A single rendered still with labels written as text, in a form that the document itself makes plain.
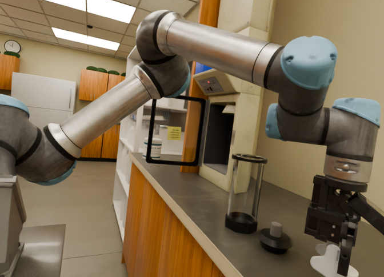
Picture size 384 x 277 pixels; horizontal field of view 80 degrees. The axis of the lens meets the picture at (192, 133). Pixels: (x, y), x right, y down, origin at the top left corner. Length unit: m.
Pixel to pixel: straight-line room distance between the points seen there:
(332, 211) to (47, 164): 0.64
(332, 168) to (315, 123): 0.09
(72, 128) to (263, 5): 0.99
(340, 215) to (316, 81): 0.26
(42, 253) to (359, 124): 0.67
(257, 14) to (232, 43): 0.79
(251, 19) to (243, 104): 0.39
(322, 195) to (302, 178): 0.85
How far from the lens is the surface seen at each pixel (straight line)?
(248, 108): 1.12
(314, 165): 1.33
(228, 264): 0.62
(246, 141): 1.13
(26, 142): 0.63
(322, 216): 0.52
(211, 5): 1.55
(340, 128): 0.49
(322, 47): 0.39
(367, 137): 0.50
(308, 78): 0.37
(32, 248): 0.65
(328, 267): 0.55
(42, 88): 5.85
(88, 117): 0.65
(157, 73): 0.65
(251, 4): 1.22
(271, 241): 0.68
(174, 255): 1.03
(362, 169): 0.51
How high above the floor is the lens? 1.25
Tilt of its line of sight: 3 degrees down
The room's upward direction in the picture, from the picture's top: 7 degrees clockwise
